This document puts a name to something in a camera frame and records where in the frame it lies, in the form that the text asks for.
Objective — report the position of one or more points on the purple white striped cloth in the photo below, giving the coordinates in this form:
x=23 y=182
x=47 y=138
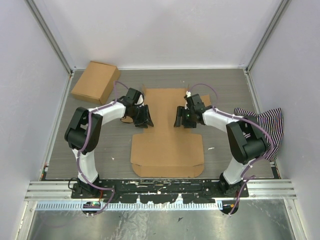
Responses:
x=272 y=122

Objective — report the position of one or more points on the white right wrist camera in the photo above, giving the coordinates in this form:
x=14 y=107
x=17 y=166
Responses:
x=187 y=94

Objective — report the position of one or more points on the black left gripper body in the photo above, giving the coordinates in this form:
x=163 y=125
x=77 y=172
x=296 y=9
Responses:
x=133 y=115

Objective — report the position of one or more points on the aluminium front rail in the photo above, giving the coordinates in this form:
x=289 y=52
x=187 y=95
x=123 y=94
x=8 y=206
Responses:
x=254 y=189

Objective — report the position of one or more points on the brown cardboard box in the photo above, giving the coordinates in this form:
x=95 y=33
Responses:
x=163 y=150
x=96 y=83

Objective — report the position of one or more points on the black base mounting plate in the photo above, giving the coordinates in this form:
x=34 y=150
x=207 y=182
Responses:
x=157 y=191

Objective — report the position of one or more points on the white slotted cable duct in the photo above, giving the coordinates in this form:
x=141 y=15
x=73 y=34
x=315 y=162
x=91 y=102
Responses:
x=80 y=205

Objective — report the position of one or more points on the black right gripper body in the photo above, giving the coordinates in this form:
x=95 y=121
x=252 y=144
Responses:
x=189 y=121

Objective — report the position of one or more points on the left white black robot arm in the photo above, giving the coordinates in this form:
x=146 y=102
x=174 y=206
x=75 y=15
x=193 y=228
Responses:
x=84 y=129

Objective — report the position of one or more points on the closed brown cardboard box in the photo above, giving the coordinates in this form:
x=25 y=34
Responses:
x=96 y=83

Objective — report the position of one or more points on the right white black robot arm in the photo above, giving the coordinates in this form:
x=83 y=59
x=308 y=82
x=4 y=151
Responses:
x=247 y=140

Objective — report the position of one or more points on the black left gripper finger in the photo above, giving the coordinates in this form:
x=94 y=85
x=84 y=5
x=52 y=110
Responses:
x=141 y=119
x=149 y=121

